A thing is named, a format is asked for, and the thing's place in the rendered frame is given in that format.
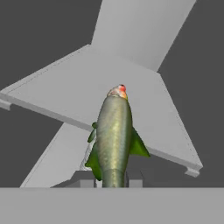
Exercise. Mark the green scaly fish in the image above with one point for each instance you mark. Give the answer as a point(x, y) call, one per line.
point(114, 137)

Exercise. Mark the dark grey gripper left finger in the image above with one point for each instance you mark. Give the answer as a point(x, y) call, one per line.
point(83, 176)

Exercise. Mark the grey fridge shelf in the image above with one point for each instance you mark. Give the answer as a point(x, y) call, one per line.
point(58, 157)
point(87, 84)
point(140, 29)

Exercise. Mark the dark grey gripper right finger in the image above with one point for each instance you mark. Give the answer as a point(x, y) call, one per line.
point(134, 176)

